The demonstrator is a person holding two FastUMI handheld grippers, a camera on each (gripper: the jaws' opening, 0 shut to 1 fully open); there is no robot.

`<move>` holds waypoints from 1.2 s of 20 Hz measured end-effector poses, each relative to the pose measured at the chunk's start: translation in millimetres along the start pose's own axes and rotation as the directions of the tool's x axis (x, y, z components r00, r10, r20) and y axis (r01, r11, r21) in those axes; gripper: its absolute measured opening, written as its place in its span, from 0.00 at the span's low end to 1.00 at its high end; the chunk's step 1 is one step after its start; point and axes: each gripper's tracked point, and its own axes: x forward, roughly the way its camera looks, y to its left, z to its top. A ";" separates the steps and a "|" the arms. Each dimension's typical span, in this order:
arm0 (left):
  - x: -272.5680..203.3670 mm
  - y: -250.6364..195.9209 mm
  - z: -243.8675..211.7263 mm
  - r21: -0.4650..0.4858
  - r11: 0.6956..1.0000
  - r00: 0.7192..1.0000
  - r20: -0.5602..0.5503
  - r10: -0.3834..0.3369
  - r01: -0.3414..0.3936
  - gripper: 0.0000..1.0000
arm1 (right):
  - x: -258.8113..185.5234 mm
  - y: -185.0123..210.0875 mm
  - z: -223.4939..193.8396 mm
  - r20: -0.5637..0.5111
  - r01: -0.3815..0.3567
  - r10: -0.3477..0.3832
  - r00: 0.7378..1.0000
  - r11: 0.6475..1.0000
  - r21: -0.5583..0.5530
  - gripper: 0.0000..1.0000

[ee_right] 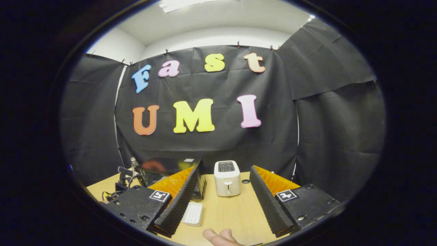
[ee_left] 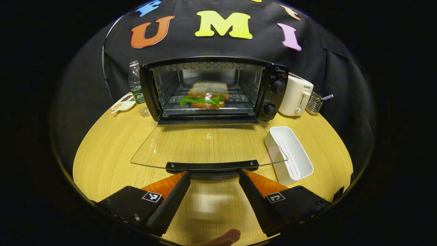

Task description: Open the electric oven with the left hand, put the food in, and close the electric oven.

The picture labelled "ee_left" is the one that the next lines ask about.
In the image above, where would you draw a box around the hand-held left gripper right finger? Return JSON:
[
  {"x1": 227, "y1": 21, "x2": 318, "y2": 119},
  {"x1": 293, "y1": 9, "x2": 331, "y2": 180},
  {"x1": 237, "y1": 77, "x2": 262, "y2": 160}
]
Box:
[{"x1": 238, "y1": 168, "x2": 331, "y2": 238}]

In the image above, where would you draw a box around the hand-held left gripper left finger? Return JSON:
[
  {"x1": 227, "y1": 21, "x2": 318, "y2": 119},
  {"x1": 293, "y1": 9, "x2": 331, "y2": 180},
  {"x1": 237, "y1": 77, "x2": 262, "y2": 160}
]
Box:
[{"x1": 95, "y1": 170, "x2": 192, "y2": 237}]

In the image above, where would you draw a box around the black electric oven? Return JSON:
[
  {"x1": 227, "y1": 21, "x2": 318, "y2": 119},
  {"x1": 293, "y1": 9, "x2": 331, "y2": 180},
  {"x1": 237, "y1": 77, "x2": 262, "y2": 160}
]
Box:
[{"x1": 130, "y1": 56, "x2": 290, "y2": 182}]

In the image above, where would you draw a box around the lettuce sandwich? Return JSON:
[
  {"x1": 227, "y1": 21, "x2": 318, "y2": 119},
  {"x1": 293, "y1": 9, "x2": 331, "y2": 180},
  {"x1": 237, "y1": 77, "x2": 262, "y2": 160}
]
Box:
[{"x1": 179, "y1": 81, "x2": 230, "y2": 110}]

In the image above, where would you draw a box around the white toaster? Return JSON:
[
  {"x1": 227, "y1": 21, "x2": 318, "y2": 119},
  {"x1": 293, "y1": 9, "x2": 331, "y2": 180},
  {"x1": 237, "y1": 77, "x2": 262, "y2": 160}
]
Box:
[{"x1": 278, "y1": 75, "x2": 314, "y2": 117}]

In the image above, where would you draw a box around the small white snack dish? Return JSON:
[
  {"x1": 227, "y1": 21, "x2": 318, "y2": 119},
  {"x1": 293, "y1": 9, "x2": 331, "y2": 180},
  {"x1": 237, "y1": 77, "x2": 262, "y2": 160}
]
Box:
[{"x1": 111, "y1": 92, "x2": 136, "y2": 114}]

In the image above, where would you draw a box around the clear plastic water bottle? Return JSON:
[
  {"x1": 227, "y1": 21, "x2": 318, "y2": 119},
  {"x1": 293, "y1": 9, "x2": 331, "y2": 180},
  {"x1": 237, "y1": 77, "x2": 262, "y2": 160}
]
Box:
[{"x1": 128, "y1": 60, "x2": 151, "y2": 117}]

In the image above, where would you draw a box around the black backdrop cloth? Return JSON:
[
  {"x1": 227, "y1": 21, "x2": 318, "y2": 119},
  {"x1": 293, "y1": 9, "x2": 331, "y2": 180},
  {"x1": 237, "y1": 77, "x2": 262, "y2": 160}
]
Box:
[{"x1": 51, "y1": 0, "x2": 376, "y2": 171}]

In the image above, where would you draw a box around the metal wire utensil holder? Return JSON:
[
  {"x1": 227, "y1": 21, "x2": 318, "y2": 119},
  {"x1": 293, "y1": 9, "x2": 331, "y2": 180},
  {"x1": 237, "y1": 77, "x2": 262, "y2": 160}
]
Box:
[{"x1": 306, "y1": 92, "x2": 323, "y2": 114}]

